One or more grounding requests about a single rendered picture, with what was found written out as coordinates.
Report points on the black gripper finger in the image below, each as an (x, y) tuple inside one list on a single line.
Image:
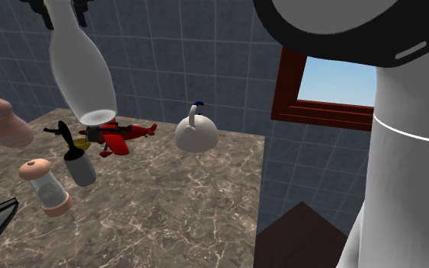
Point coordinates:
[(82, 11), (39, 11)]

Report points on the red toy airplane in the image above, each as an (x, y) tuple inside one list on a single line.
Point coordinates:
[(119, 144)]

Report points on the white kettle with blue tip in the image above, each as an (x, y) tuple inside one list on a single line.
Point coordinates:
[(196, 135)]

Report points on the yellow bowl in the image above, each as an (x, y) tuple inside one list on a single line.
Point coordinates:
[(81, 144)]

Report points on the pink soap dispenser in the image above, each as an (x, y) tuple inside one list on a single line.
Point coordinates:
[(11, 128)]

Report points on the glass shaker with pink lid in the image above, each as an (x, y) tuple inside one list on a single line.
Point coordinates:
[(48, 191)]

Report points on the red framed window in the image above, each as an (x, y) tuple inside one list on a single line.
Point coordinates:
[(333, 85)]

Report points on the white bottle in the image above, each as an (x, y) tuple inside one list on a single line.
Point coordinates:
[(78, 70)]

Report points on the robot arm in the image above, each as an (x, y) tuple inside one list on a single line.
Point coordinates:
[(407, 167)]

